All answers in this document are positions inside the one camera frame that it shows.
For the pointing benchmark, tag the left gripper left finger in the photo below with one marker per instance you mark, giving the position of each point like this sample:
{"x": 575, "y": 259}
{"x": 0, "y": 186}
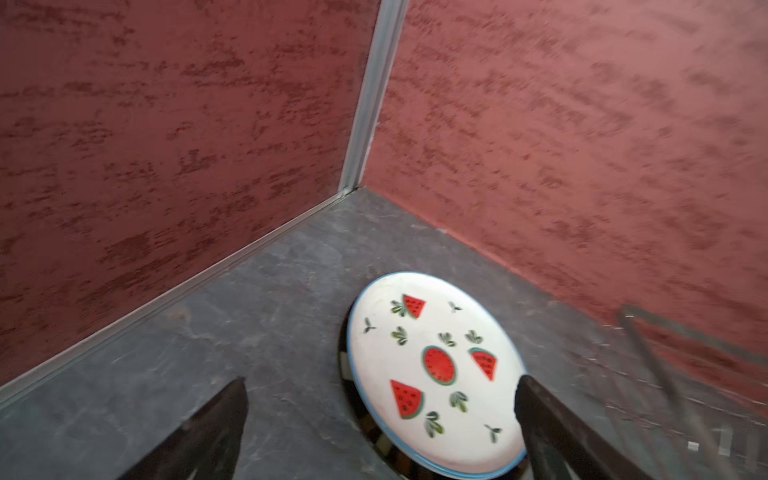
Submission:
{"x": 205, "y": 446}

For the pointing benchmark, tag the black striped rim plate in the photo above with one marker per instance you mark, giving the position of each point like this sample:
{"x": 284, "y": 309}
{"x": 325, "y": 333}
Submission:
{"x": 382, "y": 443}

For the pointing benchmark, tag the watermelon blue rim plate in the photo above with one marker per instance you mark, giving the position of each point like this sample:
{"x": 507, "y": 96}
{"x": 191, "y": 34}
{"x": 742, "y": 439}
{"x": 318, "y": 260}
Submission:
{"x": 437, "y": 374}

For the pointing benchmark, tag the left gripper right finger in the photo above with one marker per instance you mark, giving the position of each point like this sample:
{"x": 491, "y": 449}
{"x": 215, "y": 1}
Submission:
{"x": 560, "y": 445}

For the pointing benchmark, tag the wire dish rack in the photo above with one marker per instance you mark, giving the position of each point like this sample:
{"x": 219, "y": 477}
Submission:
{"x": 667, "y": 423}

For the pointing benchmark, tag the left corner aluminium profile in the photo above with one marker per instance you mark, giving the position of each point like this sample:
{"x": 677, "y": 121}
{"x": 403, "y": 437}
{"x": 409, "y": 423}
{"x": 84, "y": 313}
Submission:
{"x": 386, "y": 36}

